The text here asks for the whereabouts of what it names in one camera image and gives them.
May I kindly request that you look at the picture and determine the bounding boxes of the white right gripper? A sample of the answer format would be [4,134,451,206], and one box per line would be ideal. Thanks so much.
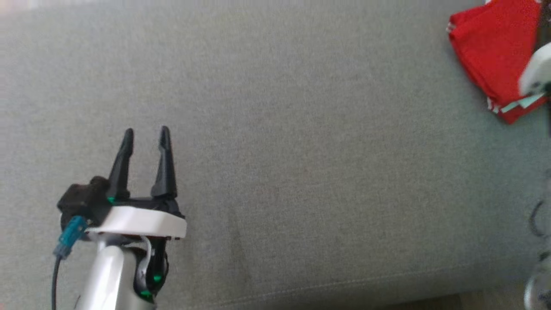
[518,42,551,98]

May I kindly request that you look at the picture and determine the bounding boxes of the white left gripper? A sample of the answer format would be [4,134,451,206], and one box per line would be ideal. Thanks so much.
[84,126,187,242]

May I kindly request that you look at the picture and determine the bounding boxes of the red basketball jersey white sleeves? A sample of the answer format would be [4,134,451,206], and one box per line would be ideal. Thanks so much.
[448,0,551,125]

